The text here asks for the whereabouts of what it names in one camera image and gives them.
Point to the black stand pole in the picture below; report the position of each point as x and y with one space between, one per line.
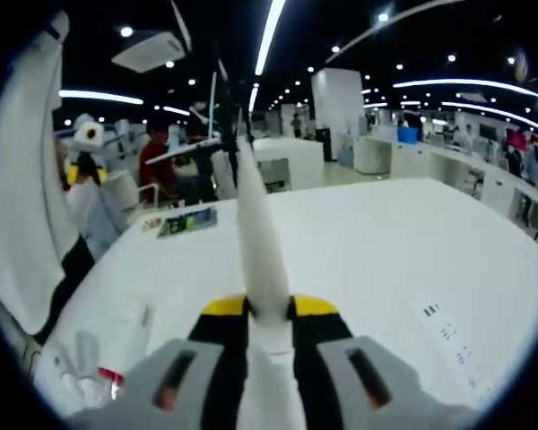
228 134

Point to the white skincare tube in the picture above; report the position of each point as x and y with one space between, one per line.
262 246

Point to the ceiling air conditioner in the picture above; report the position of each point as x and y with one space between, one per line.
148 51

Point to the long ceiling light strip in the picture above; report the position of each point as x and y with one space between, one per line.
269 36

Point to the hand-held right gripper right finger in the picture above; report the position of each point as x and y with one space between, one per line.
354 385

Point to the white chair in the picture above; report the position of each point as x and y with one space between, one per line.
155 197

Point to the white tilted board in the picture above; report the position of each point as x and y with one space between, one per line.
184 151

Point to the small gold skincare sachet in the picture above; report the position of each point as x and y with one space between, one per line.
151 224

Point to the blue storage box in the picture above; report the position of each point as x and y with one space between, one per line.
408 134

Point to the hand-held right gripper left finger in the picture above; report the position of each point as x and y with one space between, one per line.
184 385

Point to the white square column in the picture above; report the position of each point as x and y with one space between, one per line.
336 112

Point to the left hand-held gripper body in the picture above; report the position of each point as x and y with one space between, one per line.
83 141

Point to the long white office desk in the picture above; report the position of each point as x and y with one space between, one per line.
430 161

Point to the white cabinet desk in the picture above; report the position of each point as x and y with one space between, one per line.
291 161

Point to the green silver skincare sachet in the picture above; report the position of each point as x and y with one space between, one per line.
186 222

